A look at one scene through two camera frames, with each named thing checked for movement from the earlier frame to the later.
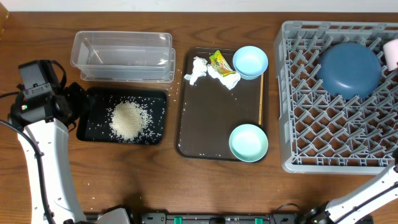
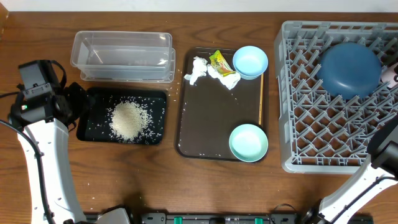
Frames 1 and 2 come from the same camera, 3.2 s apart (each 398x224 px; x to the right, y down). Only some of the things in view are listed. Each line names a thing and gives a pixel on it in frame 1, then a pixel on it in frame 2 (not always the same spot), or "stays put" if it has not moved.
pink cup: x=391 y=51 → x=388 y=74
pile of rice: x=129 y=122 stays put
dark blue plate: x=349 y=71 stays put
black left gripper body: x=74 y=105 stays put
